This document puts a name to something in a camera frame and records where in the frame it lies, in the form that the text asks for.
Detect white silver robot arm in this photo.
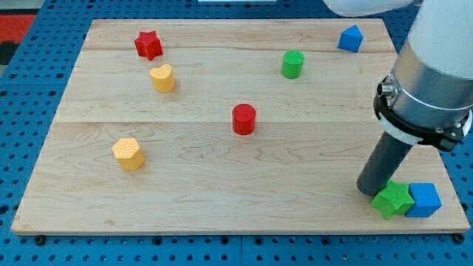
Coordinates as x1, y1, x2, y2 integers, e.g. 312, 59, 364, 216
373, 0, 472, 151

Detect red cylinder block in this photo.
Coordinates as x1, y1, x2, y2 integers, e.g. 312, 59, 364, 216
232, 103, 256, 135

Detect light wooden board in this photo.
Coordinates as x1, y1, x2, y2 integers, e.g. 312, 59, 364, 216
11, 18, 470, 236

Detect green cylinder block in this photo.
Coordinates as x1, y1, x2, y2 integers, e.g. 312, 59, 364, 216
281, 50, 304, 79

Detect yellow heart block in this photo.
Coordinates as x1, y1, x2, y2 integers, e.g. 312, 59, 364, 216
149, 64, 175, 92

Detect yellow hexagon block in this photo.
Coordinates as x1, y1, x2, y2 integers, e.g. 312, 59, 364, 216
112, 137, 145, 171

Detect red star block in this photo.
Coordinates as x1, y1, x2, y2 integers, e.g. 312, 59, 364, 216
135, 31, 163, 61

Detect blue triangular prism block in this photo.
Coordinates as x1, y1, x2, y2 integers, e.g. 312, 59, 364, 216
337, 24, 364, 52

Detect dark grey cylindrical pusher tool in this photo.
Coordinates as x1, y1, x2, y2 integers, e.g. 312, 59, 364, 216
356, 132, 412, 197

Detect green star block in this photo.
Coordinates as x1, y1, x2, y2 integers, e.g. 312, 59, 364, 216
370, 181, 415, 220

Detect blue cube block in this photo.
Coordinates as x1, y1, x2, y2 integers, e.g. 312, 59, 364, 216
404, 183, 442, 218

